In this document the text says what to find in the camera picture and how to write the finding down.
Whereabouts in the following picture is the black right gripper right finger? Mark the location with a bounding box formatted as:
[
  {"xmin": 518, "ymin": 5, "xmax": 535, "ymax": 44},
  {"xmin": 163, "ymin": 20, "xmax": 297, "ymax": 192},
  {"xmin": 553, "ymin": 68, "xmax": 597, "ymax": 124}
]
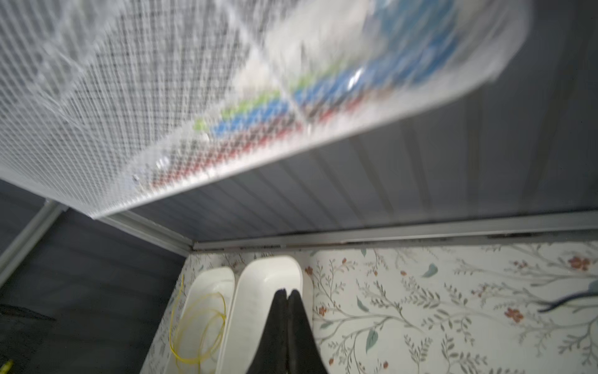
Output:
[{"xmin": 287, "ymin": 290, "xmax": 328, "ymax": 374}]

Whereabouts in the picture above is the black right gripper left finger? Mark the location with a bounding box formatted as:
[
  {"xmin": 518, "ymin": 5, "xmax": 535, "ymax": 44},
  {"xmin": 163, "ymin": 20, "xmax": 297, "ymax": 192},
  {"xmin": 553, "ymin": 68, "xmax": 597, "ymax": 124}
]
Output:
[{"xmin": 247, "ymin": 289, "xmax": 287, "ymax": 374}]

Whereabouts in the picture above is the white plastic bin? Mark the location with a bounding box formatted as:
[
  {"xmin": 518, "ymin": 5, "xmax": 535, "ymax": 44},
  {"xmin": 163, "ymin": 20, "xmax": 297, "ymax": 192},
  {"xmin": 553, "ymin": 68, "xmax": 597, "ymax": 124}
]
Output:
[{"xmin": 216, "ymin": 256, "xmax": 304, "ymax": 373}]

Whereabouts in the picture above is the yellow marker in basket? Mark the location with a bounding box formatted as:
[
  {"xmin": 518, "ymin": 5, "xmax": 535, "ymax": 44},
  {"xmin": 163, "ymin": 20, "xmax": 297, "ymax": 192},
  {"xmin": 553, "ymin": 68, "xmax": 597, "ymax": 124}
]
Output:
[{"xmin": 0, "ymin": 359, "xmax": 14, "ymax": 374}]

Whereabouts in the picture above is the white bin with yellow cable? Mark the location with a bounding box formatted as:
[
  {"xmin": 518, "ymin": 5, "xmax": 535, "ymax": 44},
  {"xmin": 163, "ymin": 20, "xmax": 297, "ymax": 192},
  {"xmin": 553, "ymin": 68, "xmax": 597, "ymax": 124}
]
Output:
[{"xmin": 164, "ymin": 267, "xmax": 235, "ymax": 374}]

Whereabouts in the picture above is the yellow cable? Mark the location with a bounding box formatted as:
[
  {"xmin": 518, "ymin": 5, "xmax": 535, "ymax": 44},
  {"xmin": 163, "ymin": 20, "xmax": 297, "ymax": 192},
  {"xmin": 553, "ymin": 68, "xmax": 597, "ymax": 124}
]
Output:
[{"xmin": 167, "ymin": 275, "xmax": 228, "ymax": 366}]

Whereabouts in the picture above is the white wire mesh basket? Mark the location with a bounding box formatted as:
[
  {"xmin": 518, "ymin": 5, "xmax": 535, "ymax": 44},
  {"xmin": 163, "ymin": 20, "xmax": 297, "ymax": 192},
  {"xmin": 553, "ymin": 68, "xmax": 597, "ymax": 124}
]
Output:
[{"xmin": 1, "ymin": 1, "xmax": 533, "ymax": 218}]

